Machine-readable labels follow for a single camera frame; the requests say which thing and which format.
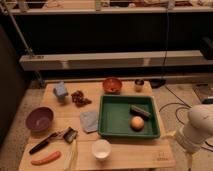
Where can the orange round fruit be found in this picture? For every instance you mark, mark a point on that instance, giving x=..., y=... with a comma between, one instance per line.
x=137, y=123

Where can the brown dried fruit pile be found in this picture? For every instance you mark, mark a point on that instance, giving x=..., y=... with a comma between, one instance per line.
x=79, y=100

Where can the grey blue cloth square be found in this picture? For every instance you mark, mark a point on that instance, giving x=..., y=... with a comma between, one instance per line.
x=89, y=121

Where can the purple bowl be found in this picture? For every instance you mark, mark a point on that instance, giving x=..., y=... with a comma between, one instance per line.
x=39, y=119

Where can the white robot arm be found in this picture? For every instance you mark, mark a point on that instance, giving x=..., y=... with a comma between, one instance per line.
x=198, y=129

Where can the white paper cup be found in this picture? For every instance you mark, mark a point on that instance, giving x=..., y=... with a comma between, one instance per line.
x=101, y=149

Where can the black handled tool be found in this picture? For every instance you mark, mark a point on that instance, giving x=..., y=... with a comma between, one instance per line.
x=43, y=143

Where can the red bowl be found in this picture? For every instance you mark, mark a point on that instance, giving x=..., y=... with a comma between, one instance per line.
x=112, y=85

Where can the green plastic tray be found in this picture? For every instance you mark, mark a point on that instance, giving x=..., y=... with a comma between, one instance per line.
x=115, y=116

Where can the dark grey eraser block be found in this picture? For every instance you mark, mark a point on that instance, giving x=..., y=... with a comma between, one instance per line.
x=139, y=111

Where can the small dark-rimmed cup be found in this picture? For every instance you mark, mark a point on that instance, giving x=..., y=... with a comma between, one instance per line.
x=138, y=85

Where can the white metal shelf beam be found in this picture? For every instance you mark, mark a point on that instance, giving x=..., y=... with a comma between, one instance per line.
x=113, y=60

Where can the orange sausage toy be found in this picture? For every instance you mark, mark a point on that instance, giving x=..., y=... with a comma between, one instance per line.
x=52, y=157

